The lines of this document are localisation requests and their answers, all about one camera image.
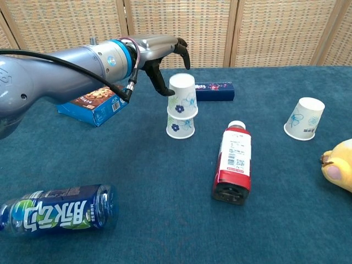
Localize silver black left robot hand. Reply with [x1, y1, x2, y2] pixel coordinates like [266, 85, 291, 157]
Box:
[126, 35, 191, 97]

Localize white floral paper cup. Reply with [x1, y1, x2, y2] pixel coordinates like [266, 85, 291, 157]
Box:
[166, 112, 196, 140]
[167, 73, 199, 120]
[283, 97, 326, 141]

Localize long dark blue box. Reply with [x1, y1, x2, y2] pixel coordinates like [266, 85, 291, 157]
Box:
[194, 81, 237, 102]

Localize blue cookie box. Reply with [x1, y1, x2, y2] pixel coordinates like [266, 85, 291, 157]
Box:
[57, 84, 130, 128]

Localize woven bamboo folding screen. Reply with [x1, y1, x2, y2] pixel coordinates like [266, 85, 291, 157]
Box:
[0, 0, 352, 75]

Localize teal table cloth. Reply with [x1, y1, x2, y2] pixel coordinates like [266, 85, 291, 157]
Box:
[0, 65, 352, 264]

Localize red drink bottle white label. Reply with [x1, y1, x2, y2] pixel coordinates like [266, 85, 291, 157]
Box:
[211, 120, 252, 206]

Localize blue sports drink bottle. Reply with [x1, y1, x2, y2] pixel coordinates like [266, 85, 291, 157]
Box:
[0, 184, 119, 239]

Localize yellow plush duck toy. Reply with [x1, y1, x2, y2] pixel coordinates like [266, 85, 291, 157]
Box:
[320, 138, 352, 193]

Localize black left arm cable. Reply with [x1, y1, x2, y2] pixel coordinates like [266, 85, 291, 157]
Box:
[0, 48, 140, 103]

